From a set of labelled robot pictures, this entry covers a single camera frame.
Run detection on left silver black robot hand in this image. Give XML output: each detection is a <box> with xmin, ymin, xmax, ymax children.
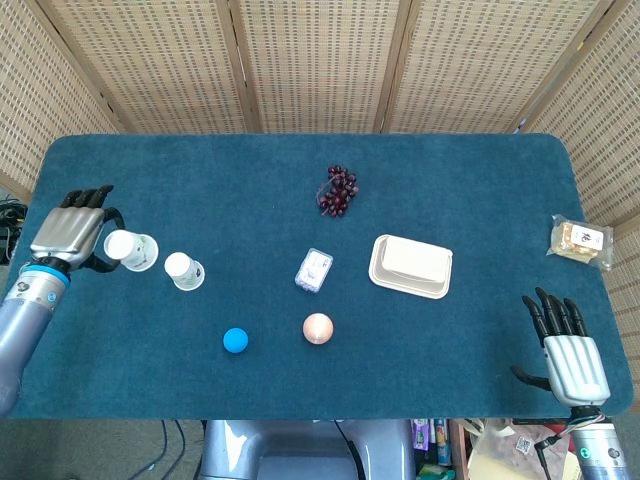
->
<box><xmin>29</xmin><ymin>184</ymin><xmax>125</xmax><ymax>275</ymax></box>

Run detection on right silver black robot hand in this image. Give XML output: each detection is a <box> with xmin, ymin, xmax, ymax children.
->
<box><xmin>509</xmin><ymin>286</ymin><xmax>612</xmax><ymax>409</ymax></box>

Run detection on white floral paper cup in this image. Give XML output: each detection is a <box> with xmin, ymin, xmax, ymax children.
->
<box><xmin>163</xmin><ymin>251</ymin><xmax>206</xmax><ymax>292</ymax></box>
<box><xmin>103</xmin><ymin>229</ymin><xmax>160</xmax><ymax>273</ymax></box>

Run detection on brown paper with code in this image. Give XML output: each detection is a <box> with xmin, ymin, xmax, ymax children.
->
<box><xmin>477</xmin><ymin>422</ymin><xmax>549</xmax><ymax>480</ymax></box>

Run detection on clear snack packet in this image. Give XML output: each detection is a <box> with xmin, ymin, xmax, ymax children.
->
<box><xmin>547</xmin><ymin>213</ymin><xmax>615</xmax><ymax>272</ymax></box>

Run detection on colourful packaged goods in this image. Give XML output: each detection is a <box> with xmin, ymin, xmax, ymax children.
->
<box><xmin>410</xmin><ymin>418</ymin><xmax>454</xmax><ymax>480</ymax></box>

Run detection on teal table cloth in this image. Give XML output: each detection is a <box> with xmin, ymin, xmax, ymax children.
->
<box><xmin>7</xmin><ymin>132</ymin><xmax>635</xmax><ymax>421</ymax></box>

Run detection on cream plastic food tray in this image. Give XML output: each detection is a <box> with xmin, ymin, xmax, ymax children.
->
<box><xmin>368</xmin><ymin>233</ymin><xmax>455</xmax><ymax>301</ymax></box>

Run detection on blue ball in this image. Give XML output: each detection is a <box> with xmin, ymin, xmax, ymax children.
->
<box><xmin>222</xmin><ymin>327</ymin><xmax>250</xmax><ymax>355</ymax></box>

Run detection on clear plastic clip box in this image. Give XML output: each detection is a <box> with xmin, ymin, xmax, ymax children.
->
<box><xmin>294</xmin><ymin>247</ymin><xmax>335</xmax><ymax>294</ymax></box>

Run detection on beige wooden ball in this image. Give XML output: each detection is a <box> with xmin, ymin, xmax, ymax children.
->
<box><xmin>302</xmin><ymin>312</ymin><xmax>335</xmax><ymax>346</ymax></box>

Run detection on dark red grape bunch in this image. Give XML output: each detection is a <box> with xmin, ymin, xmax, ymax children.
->
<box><xmin>317</xmin><ymin>165</ymin><xmax>360</xmax><ymax>219</ymax></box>

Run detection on grey robot torso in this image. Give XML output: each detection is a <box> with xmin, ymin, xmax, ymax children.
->
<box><xmin>199</xmin><ymin>418</ymin><xmax>417</xmax><ymax>480</ymax></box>

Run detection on black cable bundle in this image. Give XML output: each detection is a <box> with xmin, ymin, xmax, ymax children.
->
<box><xmin>0</xmin><ymin>198</ymin><xmax>29</xmax><ymax>264</ymax></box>

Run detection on black floor cable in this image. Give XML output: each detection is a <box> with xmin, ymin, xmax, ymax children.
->
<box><xmin>133</xmin><ymin>419</ymin><xmax>187</xmax><ymax>480</ymax></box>

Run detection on black torso cable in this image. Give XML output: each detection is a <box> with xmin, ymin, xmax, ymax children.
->
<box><xmin>333</xmin><ymin>419</ymin><xmax>362</xmax><ymax>480</ymax></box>

